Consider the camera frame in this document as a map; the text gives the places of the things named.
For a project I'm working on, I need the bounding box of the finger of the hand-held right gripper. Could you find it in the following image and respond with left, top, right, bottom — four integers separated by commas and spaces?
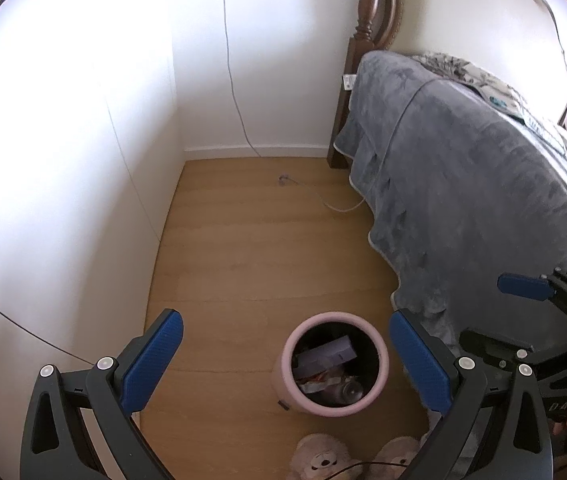
459, 328, 567, 378
497, 267, 567, 341

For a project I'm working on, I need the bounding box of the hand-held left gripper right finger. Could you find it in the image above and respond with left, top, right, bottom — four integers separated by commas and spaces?
388, 308, 555, 480

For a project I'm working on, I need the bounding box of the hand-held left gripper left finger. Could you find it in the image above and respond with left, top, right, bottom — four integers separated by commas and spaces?
20, 308, 185, 480

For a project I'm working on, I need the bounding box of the purple cardboard box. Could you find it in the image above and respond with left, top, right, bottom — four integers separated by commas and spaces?
296, 336, 355, 376

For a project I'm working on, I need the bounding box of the pink trash bin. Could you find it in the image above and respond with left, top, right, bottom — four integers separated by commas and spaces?
270, 311, 390, 418

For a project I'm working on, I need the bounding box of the pink teddy bear slipper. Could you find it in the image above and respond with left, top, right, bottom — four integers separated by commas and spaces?
286, 434, 364, 480
368, 435, 421, 480

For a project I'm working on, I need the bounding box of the grey fleece blanket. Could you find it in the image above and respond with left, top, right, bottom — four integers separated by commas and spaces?
333, 50, 567, 356

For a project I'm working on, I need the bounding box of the floral pillow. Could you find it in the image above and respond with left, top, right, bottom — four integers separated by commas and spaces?
416, 52, 527, 113
521, 107, 567, 177

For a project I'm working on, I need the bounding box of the white wardrobe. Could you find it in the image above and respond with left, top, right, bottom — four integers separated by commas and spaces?
0, 0, 186, 411

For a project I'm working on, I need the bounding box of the thin black cable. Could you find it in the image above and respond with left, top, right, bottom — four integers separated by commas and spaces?
0, 279, 96, 363

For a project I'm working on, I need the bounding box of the grey charging cable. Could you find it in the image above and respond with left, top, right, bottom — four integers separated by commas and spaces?
216, 0, 367, 212

